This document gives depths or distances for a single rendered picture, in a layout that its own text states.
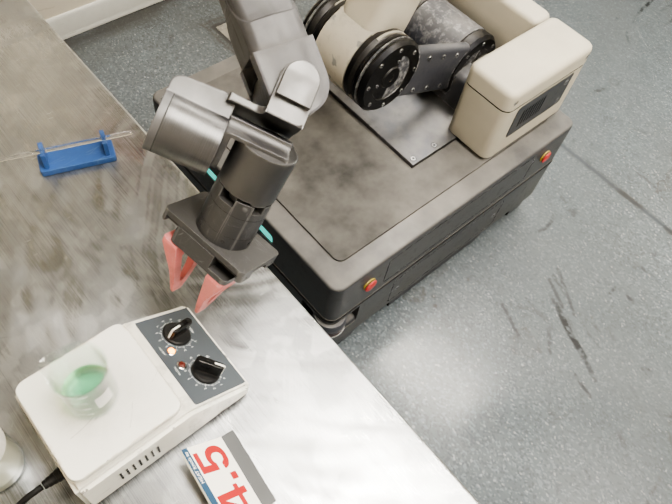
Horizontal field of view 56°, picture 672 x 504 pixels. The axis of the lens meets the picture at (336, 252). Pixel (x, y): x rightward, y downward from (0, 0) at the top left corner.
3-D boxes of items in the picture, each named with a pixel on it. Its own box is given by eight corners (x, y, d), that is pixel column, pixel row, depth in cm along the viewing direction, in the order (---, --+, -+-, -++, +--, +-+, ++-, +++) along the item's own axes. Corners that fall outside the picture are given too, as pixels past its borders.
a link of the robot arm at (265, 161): (302, 164, 54) (304, 135, 59) (227, 129, 52) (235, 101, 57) (268, 224, 58) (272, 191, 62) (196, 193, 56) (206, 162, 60)
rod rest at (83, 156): (112, 143, 90) (107, 125, 87) (117, 161, 89) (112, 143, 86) (38, 159, 88) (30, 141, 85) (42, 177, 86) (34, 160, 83)
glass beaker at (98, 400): (129, 375, 64) (114, 342, 57) (112, 427, 61) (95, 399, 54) (70, 366, 64) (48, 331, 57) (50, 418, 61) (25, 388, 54)
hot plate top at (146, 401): (122, 323, 68) (120, 319, 67) (185, 409, 63) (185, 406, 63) (13, 390, 63) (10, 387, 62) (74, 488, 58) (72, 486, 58)
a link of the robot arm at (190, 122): (328, 69, 54) (301, 93, 63) (201, 3, 51) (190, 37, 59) (276, 197, 53) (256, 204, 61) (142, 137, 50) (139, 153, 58)
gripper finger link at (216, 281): (194, 337, 63) (231, 272, 58) (143, 291, 64) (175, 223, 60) (233, 311, 69) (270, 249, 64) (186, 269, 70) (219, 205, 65)
